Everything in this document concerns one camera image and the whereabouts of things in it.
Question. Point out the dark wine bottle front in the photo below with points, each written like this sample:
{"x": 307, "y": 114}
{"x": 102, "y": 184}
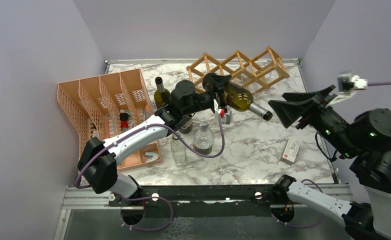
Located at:
{"x": 241, "y": 100}

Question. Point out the peach plastic organizer tray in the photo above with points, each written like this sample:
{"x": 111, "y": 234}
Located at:
{"x": 93, "y": 104}

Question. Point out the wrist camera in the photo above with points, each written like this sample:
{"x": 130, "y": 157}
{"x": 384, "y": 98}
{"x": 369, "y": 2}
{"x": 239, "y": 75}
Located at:
{"x": 348, "y": 83}
{"x": 224, "y": 114}

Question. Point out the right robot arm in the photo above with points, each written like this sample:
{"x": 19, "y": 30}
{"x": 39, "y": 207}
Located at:
{"x": 366, "y": 141}

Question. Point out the red black small item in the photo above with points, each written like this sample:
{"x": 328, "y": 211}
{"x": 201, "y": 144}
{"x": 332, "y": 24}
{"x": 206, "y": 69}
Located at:
{"x": 124, "y": 117}

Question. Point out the dark wine bottle middle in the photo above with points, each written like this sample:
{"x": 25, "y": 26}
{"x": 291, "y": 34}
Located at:
{"x": 188, "y": 126}

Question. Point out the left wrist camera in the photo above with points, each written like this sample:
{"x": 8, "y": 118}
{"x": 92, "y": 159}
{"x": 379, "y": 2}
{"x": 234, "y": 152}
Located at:
{"x": 224, "y": 114}

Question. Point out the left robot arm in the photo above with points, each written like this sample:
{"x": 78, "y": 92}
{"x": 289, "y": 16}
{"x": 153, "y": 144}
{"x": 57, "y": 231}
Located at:
{"x": 99, "y": 159}

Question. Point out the dark wine bottle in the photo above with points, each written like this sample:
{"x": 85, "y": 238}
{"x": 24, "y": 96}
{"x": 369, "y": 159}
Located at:
{"x": 241, "y": 100}
{"x": 188, "y": 126}

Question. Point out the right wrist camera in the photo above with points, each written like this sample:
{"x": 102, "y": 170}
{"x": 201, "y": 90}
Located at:
{"x": 348, "y": 83}

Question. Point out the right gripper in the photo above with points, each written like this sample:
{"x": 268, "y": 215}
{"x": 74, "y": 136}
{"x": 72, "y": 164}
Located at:
{"x": 288, "y": 111}

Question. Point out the green wine bottle back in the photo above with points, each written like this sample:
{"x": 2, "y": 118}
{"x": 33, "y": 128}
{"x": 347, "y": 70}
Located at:
{"x": 161, "y": 95}

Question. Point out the wooden wine rack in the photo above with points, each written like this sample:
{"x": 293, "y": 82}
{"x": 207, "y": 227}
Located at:
{"x": 256, "y": 74}

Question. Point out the small white cardboard box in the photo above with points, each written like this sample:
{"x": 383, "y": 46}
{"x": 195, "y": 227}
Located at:
{"x": 290, "y": 151}

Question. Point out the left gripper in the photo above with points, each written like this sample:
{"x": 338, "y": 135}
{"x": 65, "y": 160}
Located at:
{"x": 218, "y": 82}

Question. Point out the round clear bottle silver cap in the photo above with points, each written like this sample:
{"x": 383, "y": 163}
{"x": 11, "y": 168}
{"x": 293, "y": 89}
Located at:
{"x": 203, "y": 139}

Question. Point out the black mounting rail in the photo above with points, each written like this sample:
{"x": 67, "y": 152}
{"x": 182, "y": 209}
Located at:
{"x": 197, "y": 201}

